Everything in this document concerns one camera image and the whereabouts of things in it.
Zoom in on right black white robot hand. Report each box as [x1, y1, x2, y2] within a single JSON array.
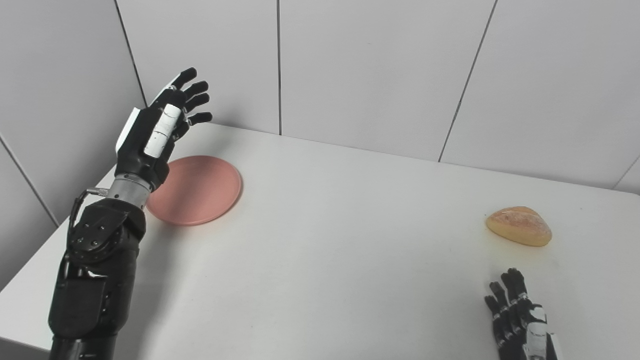
[[483, 268, 562, 360]]

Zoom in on golden bread roll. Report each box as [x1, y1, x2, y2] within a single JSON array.
[[485, 206, 553, 247]]

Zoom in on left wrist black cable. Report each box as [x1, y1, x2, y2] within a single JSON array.
[[67, 187, 110, 237]]

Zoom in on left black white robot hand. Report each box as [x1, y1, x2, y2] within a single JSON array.
[[114, 67, 213, 194]]

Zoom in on pink round plate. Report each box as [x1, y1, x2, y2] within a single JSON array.
[[146, 155, 243, 227]]

